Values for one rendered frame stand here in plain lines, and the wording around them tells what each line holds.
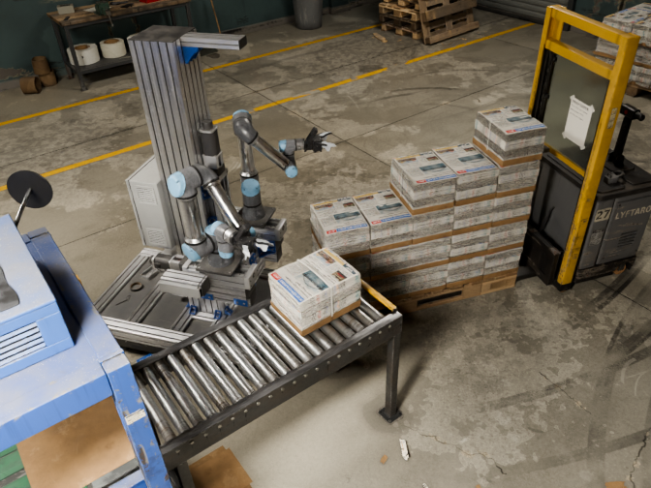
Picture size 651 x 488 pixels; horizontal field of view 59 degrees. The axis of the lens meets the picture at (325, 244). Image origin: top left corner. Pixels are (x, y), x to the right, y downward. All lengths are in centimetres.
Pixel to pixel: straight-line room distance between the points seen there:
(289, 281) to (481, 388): 152
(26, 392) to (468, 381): 265
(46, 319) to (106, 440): 92
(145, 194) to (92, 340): 164
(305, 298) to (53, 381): 127
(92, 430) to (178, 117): 158
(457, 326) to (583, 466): 118
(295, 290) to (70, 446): 117
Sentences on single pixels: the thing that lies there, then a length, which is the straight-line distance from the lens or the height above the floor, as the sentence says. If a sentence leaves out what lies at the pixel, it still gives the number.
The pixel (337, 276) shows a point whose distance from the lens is 288.
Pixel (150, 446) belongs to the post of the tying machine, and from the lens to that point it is 220.
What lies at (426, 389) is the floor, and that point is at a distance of 374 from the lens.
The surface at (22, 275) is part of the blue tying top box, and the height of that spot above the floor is 175.
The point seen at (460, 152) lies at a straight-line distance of 395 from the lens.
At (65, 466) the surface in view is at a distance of 271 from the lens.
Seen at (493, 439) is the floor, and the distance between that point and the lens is 359.
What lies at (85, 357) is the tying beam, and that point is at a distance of 197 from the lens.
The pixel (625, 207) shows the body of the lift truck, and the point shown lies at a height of 65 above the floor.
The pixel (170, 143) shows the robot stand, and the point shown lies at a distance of 330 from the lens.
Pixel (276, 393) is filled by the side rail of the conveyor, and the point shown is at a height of 77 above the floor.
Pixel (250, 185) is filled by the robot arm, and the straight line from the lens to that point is 365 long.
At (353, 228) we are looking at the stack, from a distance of 356.
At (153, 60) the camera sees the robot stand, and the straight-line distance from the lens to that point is 314.
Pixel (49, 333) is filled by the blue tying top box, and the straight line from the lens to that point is 196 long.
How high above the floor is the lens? 286
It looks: 36 degrees down
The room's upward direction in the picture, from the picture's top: 2 degrees counter-clockwise
